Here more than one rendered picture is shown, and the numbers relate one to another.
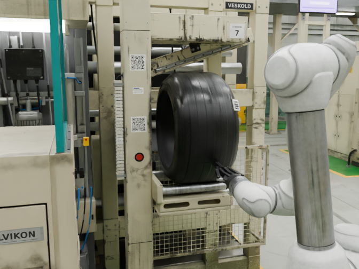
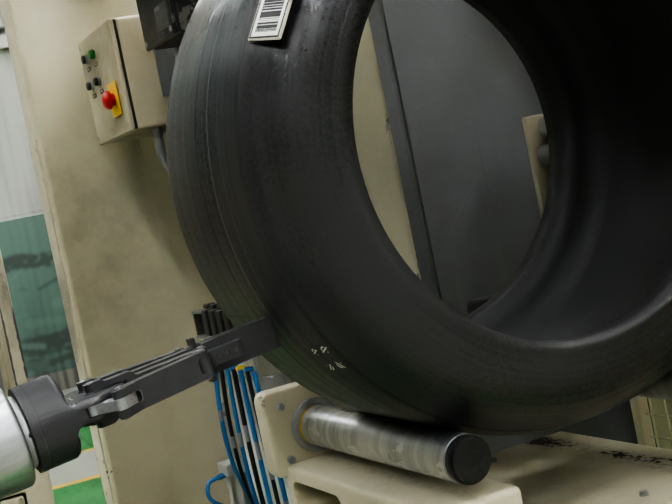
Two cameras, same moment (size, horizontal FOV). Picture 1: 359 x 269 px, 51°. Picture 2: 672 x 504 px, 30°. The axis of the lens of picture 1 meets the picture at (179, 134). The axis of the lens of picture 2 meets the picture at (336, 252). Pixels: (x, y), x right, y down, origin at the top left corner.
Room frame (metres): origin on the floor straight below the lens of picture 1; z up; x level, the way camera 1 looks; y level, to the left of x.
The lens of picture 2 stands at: (1.60, -1.30, 1.16)
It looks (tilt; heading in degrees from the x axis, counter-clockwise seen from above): 3 degrees down; 82
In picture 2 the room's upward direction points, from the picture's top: 12 degrees counter-clockwise
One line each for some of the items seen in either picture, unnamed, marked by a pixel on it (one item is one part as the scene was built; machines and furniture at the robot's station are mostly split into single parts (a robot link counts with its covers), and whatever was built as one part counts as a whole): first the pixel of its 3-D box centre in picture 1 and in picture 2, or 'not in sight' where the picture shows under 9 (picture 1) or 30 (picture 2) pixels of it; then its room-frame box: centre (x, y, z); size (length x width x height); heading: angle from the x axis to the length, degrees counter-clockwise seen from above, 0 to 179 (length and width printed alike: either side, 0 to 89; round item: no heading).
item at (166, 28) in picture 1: (191, 30); not in sight; (2.24, -0.07, 1.71); 0.61 x 0.25 x 0.15; 106
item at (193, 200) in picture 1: (192, 200); (393, 501); (1.78, -0.07, 0.83); 0.36 x 0.09 x 0.06; 106
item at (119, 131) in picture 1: (119, 130); not in sight; (1.78, 0.29, 1.19); 0.05 x 0.04 x 0.48; 16
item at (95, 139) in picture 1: (98, 192); not in sight; (2.60, 0.59, 0.61); 0.33 x 0.06 x 0.86; 16
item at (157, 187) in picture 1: (151, 183); (418, 392); (1.87, 0.14, 0.90); 0.40 x 0.03 x 0.10; 16
